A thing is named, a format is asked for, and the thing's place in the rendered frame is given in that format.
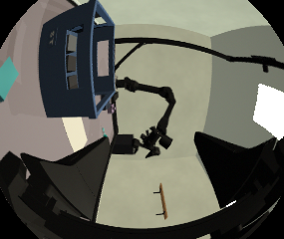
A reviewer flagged dark blue plastic crate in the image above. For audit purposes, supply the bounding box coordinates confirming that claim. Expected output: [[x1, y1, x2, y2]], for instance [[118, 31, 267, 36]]
[[39, 0, 115, 120]]

